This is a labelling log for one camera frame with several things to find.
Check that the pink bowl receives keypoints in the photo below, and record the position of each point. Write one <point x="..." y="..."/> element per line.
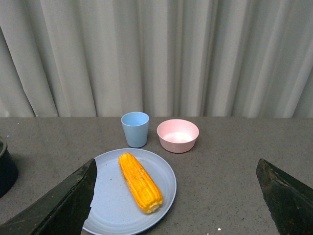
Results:
<point x="177" y="135"/>

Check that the yellow corn cob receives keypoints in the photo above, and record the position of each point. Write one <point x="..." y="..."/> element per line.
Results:
<point x="144" y="190"/>

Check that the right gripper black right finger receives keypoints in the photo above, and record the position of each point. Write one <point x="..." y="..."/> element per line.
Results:
<point x="289" y="201"/>

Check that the white curtain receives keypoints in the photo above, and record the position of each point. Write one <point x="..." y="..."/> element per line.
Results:
<point x="185" y="58"/>

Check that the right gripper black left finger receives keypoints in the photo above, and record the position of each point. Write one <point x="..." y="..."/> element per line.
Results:
<point x="61" y="211"/>

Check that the dark blue saucepan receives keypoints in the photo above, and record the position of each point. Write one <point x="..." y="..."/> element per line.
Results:
<point x="8" y="169"/>

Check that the light blue cup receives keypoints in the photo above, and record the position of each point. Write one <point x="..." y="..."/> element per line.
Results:
<point x="135" y="126"/>

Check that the light blue plate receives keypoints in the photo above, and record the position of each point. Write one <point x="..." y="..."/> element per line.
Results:
<point x="113" y="208"/>

